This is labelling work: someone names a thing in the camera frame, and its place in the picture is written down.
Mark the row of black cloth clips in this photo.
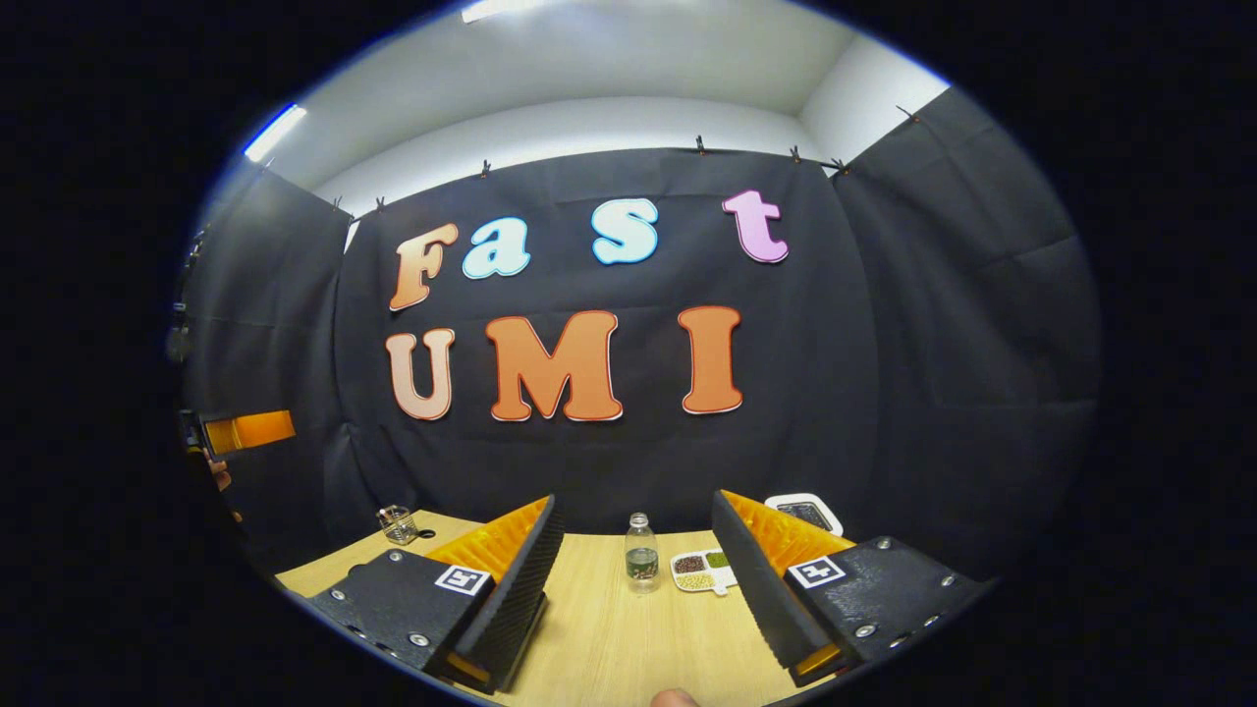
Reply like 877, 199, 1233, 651
329, 106, 919, 212

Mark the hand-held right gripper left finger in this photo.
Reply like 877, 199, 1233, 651
312, 494, 566, 695

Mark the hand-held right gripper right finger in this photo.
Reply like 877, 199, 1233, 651
711, 489, 993, 688

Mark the long ceiling light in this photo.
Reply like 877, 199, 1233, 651
243, 103, 308, 164
462, 0, 551, 25

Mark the ribbed glass cup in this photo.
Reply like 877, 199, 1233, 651
377, 504, 420, 546

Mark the white toaster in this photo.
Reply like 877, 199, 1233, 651
764, 492, 845, 538

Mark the black camera stand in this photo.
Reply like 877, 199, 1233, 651
165, 226, 212, 364

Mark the white divided dish of beans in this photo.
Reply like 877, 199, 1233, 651
670, 548, 738, 597

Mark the clear plastic water bottle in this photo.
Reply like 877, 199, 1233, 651
625, 512, 661, 595

